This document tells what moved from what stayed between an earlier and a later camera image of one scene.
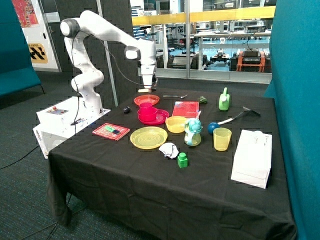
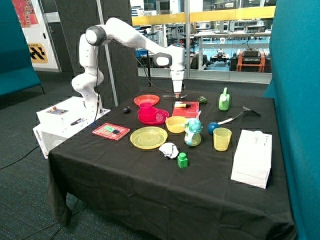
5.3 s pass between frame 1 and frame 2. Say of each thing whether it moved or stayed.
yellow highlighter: moved
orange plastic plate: stayed
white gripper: moved
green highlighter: stayed
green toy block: stayed
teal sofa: stayed
